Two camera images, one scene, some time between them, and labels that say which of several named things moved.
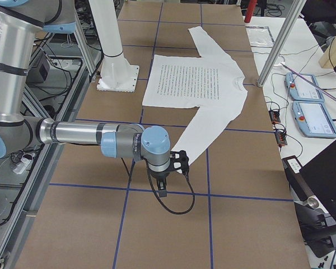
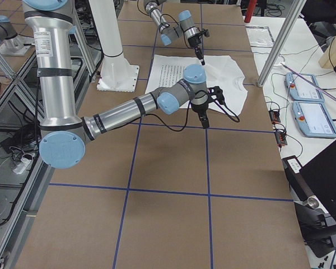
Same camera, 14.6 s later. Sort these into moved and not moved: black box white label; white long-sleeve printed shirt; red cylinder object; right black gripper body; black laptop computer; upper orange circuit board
Moved: white long-sleeve printed shirt; right black gripper body
Not moved: black box white label; red cylinder object; upper orange circuit board; black laptop computer
